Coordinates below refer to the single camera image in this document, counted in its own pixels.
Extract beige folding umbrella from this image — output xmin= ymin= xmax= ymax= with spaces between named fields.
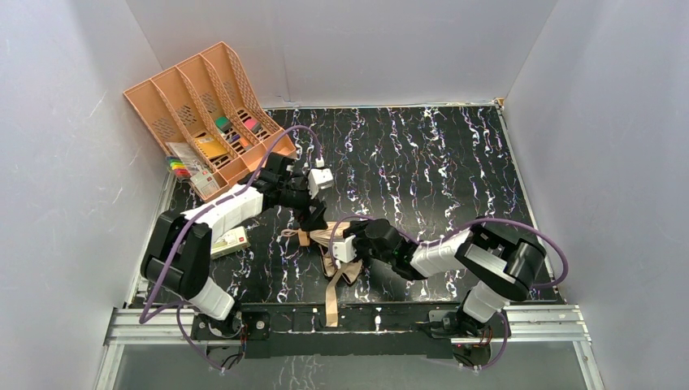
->
xmin=280 ymin=222 xmax=362 ymax=329

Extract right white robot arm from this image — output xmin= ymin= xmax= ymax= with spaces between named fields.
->
xmin=331 ymin=218 xmax=546 ymax=335

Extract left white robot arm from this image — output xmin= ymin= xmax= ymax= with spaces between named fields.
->
xmin=140 ymin=153 xmax=334 ymax=321

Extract pink eraser block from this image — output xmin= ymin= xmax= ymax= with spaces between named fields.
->
xmin=243 ymin=118 xmax=262 ymax=134

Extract small white green box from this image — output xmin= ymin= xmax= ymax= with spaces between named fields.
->
xmin=210 ymin=227 xmax=250 ymax=260

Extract yellow notepad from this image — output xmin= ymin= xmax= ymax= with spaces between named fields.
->
xmin=194 ymin=136 xmax=228 ymax=159

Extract green eraser block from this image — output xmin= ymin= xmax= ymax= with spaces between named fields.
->
xmin=214 ymin=116 xmax=232 ymax=133

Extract white paper card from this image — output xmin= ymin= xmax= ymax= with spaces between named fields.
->
xmin=166 ymin=142 xmax=202 ymax=165

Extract colourful marker set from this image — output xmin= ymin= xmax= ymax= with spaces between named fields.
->
xmin=166 ymin=156 xmax=192 ymax=180

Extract orange plastic file organizer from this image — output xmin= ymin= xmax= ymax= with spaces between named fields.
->
xmin=123 ymin=42 xmax=296 ymax=202

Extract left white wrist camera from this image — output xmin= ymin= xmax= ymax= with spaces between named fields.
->
xmin=307 ymin=157 xmax=334 ymax=199

